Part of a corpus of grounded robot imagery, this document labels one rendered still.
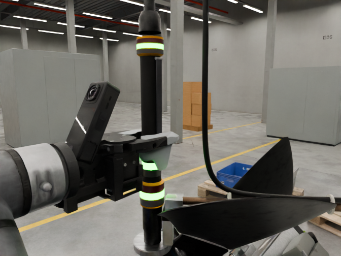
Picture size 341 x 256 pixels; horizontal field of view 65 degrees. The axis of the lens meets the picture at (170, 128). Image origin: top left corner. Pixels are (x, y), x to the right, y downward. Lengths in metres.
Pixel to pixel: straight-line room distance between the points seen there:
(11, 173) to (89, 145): 0.10
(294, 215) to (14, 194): 0.33
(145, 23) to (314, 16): 13.01
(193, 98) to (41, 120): 4.62
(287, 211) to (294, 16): 13.39
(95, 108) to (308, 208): 0.30
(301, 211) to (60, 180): 0.29
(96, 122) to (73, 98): 6.58
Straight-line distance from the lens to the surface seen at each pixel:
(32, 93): 6.60
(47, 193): 0.33
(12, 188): 0.31
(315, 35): 13.21
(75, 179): 0.34
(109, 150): 0.36
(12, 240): 0.29
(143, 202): 0.48
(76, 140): 0.36
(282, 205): 0.36
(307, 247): 0.80
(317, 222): 3.50
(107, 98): 0.37
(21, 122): 6.58
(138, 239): 0.53
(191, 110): 8.89
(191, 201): 0.48
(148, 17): 0.44
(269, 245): 0.79
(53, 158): 0.33
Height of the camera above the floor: 1.55
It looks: 10 degrees down
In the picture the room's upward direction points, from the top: straight up
